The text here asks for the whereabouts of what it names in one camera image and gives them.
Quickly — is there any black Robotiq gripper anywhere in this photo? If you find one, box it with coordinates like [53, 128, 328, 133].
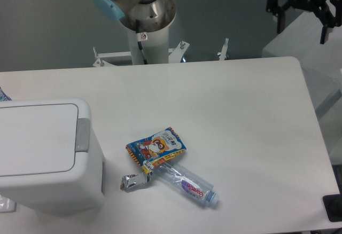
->
[266, 0, 341, 44]

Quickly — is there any grey trash can push button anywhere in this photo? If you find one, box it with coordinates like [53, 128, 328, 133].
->
[75, 118, 90, 152]

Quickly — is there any white trash can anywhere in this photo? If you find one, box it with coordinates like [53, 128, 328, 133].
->
[1, 98, 105, 212]

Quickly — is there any black device at table edge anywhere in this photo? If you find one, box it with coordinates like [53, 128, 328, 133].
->
[323, 194, 341, 222]

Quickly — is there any blue snack wrapper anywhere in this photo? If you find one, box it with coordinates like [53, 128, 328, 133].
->
[120, 127, 186, 191]

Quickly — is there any crushed clear plastic bottle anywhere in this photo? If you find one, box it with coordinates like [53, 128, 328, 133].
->
[153, 161, 220, 208]

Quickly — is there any blue patterned item left edge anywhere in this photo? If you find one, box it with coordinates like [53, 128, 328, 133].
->
[0, 88, 11, 102]

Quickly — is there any clear plastic bag under bin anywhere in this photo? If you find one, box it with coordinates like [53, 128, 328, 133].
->
[0, 196, 17, 213]

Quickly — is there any white pedestal base frame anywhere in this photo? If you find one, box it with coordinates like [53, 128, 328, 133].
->
[92, 41, 190, 68]

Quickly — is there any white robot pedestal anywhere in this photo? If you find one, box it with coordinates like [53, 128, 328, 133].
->
[126, 27, 169, 65]

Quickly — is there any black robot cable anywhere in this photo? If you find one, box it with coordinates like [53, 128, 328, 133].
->
[135, 19, 148, 65]

